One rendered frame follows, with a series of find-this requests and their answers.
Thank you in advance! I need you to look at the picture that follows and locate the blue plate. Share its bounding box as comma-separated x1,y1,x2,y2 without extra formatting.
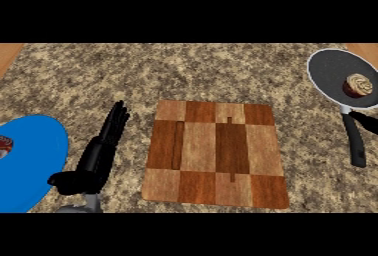
0,114,70,214

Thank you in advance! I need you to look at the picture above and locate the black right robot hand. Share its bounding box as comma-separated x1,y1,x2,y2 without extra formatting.
348,110,378,136

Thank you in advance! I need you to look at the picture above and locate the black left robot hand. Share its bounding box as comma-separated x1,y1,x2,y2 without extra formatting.
45,100,131,196

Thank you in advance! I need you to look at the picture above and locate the wooden checkered cutting board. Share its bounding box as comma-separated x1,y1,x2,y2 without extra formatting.
140,99,290,210

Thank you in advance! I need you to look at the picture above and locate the dark grey frying pan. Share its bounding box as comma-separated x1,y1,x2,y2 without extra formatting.
305,48,378,169

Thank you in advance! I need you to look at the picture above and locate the brown frosted cupcake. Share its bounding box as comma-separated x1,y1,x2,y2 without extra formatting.
341,73,375,99

